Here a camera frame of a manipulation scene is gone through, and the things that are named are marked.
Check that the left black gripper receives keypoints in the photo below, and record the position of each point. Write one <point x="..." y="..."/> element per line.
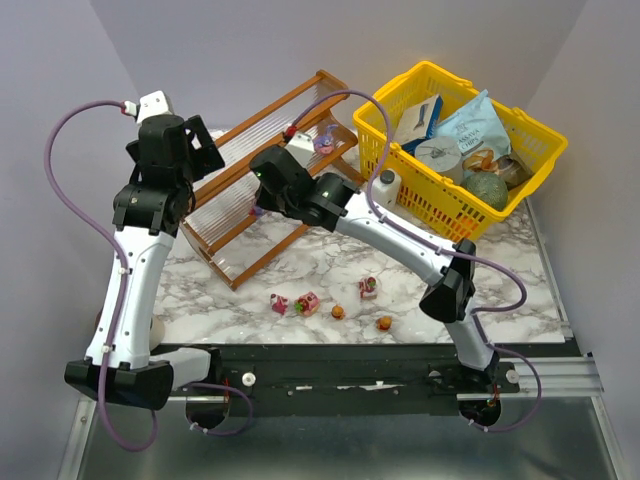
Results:
<point x="201" y="145"/>

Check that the purple bunny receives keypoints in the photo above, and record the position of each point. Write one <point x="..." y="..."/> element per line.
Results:
<point x="324" y="144"/>
<point x="256" y="211"/>

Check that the dark pink cake toy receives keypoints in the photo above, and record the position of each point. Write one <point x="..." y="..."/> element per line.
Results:
<point x="279" y="304"/>

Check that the pink strawberry cake toy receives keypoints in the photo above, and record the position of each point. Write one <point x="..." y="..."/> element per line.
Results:
<point x="307" y="304"/>

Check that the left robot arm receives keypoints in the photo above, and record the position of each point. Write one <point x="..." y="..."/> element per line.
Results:
<point x="170" y="154"/>

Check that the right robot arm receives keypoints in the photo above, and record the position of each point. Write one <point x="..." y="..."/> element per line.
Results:
<point x="335" y="204"/>

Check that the tape roll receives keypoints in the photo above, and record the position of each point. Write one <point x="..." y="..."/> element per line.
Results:
<point x="157" y="332"/>

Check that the white bottle grey cap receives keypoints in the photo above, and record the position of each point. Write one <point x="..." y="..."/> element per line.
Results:
<point x="385" y="188"/>

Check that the small burger toy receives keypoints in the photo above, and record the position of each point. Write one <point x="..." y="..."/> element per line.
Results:
<point x="338" y="312"/>

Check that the pink white cake toy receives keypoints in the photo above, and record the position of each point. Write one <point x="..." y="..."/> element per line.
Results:
<point x="368" y="288"/>

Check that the blue white box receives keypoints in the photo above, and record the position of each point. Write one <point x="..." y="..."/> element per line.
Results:
<point x="418" y="123"/>

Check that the grey round tin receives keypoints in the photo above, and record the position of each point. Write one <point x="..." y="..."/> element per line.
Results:
<point x="443" y="156"/>

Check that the orange bear toy front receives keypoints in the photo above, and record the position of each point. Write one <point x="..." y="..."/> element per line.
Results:
<point x="384" y="323"/>

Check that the yellow plastic basket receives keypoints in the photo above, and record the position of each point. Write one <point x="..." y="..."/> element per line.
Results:
<point x="446" y="208"/>

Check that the light blue chips bag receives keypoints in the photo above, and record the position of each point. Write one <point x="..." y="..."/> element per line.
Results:
<point x="479" y="133"/>

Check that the green melon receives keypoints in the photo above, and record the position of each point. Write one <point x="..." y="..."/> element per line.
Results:
<point x="489" y="188"/>

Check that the brown snack packet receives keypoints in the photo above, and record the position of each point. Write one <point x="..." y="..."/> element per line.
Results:
<point x="513" y="170"/>

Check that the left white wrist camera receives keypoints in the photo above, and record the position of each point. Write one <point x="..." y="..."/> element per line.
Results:
<point x="153" y="104"/>

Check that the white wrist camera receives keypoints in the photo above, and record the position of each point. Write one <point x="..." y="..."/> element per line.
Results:
<point x="153" y="104"/>
<point x="299" y="145"/>

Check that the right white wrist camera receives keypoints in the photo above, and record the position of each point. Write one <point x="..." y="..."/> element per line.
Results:
<point x="299" y="145"/>

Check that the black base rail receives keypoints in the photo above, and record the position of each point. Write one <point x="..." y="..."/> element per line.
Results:
<point x="350" y="380"/>

